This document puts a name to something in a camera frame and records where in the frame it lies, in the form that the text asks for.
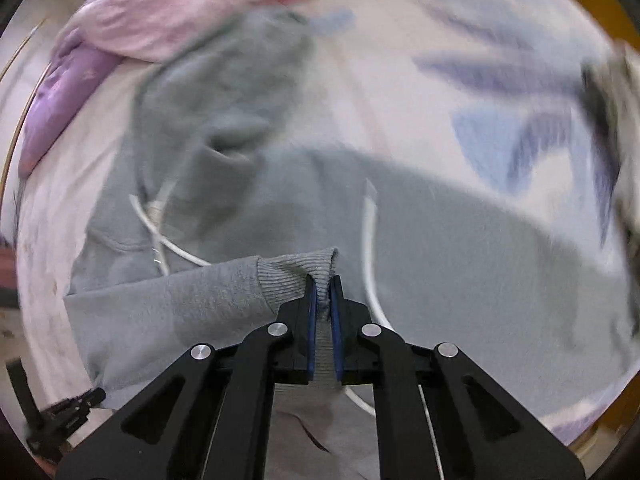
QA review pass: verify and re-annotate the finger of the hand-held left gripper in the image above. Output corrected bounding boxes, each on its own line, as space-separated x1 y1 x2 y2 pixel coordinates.
25 386 107 463

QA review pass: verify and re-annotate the white checked bed sheet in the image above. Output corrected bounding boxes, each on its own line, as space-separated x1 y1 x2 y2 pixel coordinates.
10 55 146 411

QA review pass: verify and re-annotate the printed blanket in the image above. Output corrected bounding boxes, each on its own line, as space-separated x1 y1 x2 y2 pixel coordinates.
285 0 637 448

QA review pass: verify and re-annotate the purple pillow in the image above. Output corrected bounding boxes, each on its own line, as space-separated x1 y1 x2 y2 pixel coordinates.
19 30 126 179

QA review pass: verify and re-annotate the gold metal hoop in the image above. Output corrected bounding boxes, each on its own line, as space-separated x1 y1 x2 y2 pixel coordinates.
0 17 51 196

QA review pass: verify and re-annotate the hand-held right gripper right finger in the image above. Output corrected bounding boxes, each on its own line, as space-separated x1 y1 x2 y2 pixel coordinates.
330 275 586 480

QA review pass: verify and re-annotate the pink floral quilt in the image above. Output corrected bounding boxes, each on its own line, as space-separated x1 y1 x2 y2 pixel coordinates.
65 0 373 63

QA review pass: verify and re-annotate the grey white cloth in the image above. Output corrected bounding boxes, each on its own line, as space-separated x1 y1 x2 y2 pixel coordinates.
582 42 640 341

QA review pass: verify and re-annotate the grey hoodie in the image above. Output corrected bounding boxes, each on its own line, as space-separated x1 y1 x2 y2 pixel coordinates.
62 7 637 480

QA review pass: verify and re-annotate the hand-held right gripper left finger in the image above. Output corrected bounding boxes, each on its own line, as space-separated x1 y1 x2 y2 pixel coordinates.
55 275 318 480

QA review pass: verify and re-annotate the wooden bed frame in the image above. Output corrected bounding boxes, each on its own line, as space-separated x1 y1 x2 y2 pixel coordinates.
564 0 628 48

